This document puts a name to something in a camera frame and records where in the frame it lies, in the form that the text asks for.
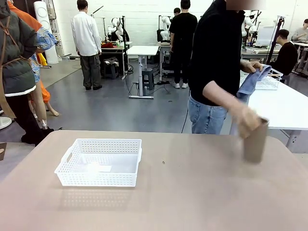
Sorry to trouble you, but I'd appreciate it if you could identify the beige plastic cup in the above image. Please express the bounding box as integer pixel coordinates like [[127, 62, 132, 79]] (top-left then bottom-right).
[[243, 117, 270, 164]]

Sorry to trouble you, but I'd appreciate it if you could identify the person's right hand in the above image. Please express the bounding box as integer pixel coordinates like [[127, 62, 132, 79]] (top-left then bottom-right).
[[234, 105, 262, 140]]

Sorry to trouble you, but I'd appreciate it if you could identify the white side table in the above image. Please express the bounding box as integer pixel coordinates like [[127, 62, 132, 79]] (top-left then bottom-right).
[[230, 74, 308, 154]]

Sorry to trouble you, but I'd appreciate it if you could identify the person's left hand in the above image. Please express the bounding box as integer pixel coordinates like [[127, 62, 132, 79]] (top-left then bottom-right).
[[240, 60, 264, 74]]

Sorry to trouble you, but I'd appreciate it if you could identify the white wire dish rack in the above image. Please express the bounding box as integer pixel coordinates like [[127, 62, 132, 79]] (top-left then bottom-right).
[[240, 68, 283, 91]]

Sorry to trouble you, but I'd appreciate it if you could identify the seated person in black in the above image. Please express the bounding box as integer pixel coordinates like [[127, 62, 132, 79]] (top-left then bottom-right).
[[269, 29, 299, 77]]

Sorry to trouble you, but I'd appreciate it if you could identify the background work table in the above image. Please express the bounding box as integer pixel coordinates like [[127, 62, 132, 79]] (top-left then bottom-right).
[[101, 40, 133, 77]]

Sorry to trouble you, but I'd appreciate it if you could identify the person in green vest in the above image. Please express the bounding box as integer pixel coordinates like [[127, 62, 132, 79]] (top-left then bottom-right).
[[0, 0, 55, 146]]

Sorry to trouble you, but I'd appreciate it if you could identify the person's right forearm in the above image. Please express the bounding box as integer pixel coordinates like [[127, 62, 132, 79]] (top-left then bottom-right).
[[202, 80, 240, 114]]

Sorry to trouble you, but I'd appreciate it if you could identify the person in black sweater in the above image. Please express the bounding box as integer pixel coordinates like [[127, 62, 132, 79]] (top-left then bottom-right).
[[187, 0, 265, 135]]

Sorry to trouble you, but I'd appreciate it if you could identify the white tower fan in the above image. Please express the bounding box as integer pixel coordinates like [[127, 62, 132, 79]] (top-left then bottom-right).
[[33, 1, 59, 64]]

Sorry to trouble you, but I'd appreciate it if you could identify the grey plastic stool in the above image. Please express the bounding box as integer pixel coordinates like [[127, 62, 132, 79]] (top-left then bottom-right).
[[141, 68, 155, 91], [103, 61, 120, 79]]

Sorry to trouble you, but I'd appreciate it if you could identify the man in white shirt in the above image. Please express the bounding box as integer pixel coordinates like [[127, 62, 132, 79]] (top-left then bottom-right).
[[71, 0, 103, 91]]

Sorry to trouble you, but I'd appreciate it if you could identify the brown flat board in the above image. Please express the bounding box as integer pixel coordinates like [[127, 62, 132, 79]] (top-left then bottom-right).
[[0, 142, 8, 161]]

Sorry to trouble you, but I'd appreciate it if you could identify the seated person in grey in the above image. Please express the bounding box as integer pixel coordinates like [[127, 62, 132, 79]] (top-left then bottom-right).
[[292, 19, 308, 41]]

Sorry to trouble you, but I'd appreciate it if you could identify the white round fan base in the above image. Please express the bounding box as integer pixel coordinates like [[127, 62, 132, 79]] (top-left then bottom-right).
[[0, 117, 12, 130]]

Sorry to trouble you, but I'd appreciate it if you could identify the person in black t-shirt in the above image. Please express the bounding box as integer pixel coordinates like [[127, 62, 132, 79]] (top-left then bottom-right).
[[169, 0, 198, 89]]

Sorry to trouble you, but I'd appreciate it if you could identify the white standing desk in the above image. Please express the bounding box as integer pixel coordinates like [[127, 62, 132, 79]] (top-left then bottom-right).
[[126, 45, 159, 99]]

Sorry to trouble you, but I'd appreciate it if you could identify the white perforated plastic basket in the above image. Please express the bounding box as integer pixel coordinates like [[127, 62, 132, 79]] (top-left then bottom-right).
[[54, 138, 142, 188]]

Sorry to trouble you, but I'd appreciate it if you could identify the blue cleaning cloth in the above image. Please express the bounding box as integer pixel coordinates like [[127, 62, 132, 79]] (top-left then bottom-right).
[[237, 64, 272, 103]]

